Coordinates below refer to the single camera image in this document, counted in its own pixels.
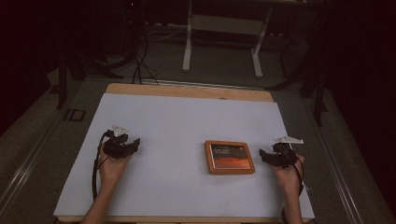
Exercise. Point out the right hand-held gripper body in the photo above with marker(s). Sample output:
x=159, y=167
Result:
x=285, y=155

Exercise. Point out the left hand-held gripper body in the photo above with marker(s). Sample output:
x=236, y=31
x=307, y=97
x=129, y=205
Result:
x=115, y=146

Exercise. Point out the person's left hand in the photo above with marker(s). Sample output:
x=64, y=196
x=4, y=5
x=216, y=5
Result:
x=112, y=169

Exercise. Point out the person's right hand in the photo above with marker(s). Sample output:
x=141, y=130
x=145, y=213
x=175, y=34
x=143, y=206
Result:
x=288, y=179

